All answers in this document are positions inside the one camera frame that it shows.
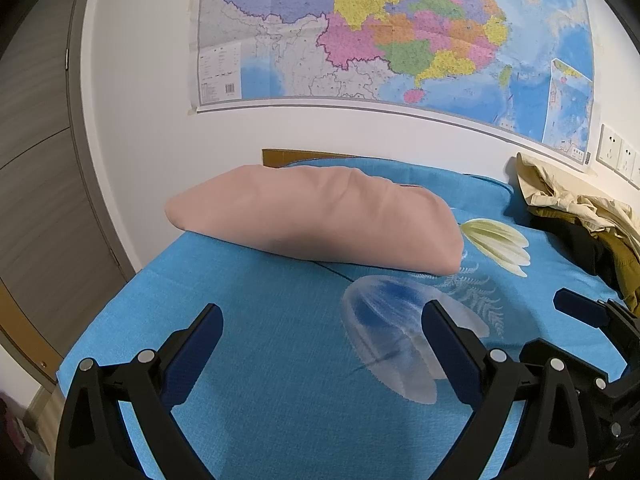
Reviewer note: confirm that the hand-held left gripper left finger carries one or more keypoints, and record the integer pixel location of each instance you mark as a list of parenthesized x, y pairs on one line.
[(197, 345)]

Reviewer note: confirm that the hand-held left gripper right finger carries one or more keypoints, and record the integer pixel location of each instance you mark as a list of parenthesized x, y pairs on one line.
[(450, 350)]

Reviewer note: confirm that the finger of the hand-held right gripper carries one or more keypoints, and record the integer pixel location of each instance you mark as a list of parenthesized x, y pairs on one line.
[(575, 305), (585, 372)]

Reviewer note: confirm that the pink jacket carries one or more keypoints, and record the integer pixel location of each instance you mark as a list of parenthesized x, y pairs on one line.
[(325, 215)]

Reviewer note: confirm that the black garment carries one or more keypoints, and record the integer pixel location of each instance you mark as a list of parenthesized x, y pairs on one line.
[(580, 250)]

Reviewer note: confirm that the blue floral bed sheet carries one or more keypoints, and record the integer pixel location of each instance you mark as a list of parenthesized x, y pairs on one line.
[(250, 310)]

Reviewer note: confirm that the olive green garment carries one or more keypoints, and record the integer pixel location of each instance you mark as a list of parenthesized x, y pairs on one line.
[(627, 260)]

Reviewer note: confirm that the cream garment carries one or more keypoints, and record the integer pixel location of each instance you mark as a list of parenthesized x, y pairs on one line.
[(565, 195)]

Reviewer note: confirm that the brown wooden bed board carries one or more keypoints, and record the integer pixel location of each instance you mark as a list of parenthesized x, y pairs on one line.
[(275, 156)]

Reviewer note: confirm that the grey wooden door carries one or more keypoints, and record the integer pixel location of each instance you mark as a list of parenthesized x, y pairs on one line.
[(40, 185)]

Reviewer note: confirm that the white wall switch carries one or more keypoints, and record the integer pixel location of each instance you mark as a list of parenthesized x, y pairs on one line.
[(636, 167)]

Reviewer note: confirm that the white wall socket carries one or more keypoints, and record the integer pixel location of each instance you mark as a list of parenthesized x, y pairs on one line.
[(627, 156), (610, 146)]

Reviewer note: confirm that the colourful wall map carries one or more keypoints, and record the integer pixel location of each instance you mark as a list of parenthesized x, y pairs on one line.
[(400, 35)]

